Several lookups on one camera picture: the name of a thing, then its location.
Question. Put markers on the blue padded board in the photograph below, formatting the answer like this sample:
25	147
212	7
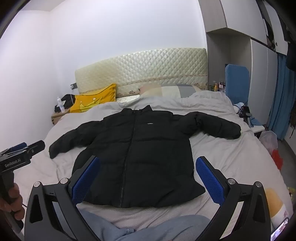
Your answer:
237	85

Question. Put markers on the black puffer jacket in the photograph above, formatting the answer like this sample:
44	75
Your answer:
143	157

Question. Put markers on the white side table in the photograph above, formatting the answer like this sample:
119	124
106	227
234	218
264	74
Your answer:
257	128

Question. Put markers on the cream yellow cushion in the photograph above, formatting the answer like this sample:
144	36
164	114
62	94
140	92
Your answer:
275	204

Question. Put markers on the person's left hand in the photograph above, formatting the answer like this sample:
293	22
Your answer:
15	197

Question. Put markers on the patchwork pillow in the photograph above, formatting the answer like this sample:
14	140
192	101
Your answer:
171	90

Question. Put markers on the wooden nightstand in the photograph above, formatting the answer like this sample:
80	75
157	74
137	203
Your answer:
56	117

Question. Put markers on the clear plastic bag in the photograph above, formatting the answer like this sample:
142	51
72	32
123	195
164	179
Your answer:
268	140

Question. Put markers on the white plastic bottle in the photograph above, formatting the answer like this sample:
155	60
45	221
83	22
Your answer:
60	104

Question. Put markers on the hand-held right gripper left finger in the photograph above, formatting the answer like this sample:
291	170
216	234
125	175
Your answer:
85	179

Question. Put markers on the yellow pillow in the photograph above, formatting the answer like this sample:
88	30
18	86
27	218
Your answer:
92	98

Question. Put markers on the light grey bed blanket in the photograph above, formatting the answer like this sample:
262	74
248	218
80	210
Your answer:
226	157

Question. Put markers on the blue curtain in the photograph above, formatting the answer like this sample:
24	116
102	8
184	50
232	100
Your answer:
281	97

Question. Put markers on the person's grey pants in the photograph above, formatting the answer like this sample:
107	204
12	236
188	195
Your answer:
148	229

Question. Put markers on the red plastic bag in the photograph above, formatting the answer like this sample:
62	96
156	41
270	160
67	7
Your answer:
277	160

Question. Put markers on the smartphone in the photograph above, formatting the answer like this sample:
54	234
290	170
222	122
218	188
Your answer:
280	229

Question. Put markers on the black cloth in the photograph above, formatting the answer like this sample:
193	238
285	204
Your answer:
66	100

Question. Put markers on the cream quilted headboard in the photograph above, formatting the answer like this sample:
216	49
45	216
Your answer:
143	69

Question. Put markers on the grey wall fixture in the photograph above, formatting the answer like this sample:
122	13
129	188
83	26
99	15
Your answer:
73	86

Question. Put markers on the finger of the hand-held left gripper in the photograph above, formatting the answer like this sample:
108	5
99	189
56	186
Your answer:
37	147
18	146

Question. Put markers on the grey wardrobe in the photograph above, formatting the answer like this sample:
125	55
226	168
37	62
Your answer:
259	69

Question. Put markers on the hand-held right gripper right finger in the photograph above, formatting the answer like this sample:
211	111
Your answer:
210	180

